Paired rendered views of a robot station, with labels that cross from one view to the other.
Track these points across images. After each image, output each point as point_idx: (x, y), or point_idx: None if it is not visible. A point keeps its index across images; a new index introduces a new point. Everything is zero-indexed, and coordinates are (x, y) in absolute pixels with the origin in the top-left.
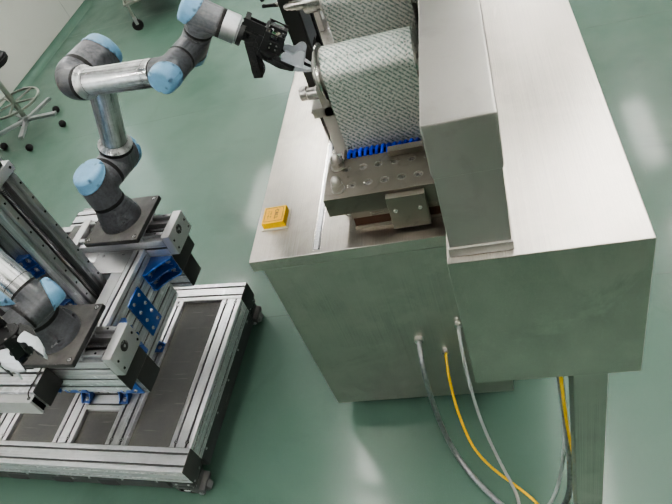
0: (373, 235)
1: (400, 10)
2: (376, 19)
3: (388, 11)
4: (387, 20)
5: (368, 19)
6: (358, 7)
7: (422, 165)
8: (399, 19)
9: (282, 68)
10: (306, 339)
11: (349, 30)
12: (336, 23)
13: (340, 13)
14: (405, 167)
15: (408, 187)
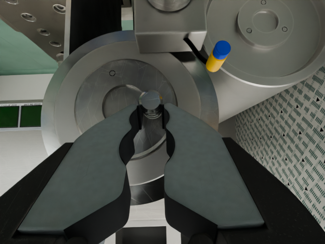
0: None
1: (243, 146)
2: (260, 140)
3: (250, 149)
4: (251, 134)
5: (268, 143)
6: (277, 173)
7: (60, 34)
8: (243, 133)
9: (6, 200)
10: None
11: (294, 124)
12: (317, 150)
13: (306, 175)
14: (50, 20)
15: (11, 24)
